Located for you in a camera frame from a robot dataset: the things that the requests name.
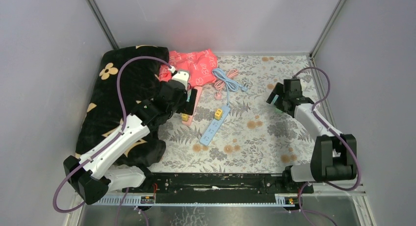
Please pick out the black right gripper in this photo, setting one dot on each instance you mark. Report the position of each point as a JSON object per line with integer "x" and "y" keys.
{"x": 278, "y": 89}

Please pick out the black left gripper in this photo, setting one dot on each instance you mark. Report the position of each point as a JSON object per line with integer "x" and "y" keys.
{"x": 187, "y": 107}

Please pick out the yellow USB charger plug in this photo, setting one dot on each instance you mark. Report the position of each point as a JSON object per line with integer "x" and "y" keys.
{"x": 184, "y": 117}

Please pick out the pink power strip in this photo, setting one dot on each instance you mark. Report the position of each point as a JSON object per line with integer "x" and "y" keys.
{"x": 194, "y": 95}

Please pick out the light blue power strip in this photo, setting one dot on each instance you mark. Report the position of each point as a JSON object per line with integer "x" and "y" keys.
{"x": 213, "y": 127}

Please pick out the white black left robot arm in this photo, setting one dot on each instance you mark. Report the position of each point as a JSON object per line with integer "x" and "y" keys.
{"x": 89, "y": 175}

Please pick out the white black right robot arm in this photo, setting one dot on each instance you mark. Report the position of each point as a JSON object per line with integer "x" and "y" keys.
{"x": 333, "y": 153}

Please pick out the teal charger plug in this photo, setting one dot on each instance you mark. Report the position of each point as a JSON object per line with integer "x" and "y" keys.
{"x": 275, "y": 103}

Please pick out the pink patterned cloth bag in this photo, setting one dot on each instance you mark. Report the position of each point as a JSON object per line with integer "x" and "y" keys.
{"x": 199, "y": 64}

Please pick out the black floral plush blanket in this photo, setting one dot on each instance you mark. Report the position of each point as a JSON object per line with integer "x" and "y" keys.
{"x": 130, "y": 74}

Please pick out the floral patterned table mat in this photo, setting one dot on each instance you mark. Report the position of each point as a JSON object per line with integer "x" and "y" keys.
{"x": 254, "y": 138}

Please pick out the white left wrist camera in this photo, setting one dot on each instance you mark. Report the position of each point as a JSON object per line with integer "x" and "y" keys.
{"x": 181, "y": 76}

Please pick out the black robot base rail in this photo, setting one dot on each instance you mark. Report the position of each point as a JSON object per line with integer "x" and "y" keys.
{"x": 259, "y": 183}

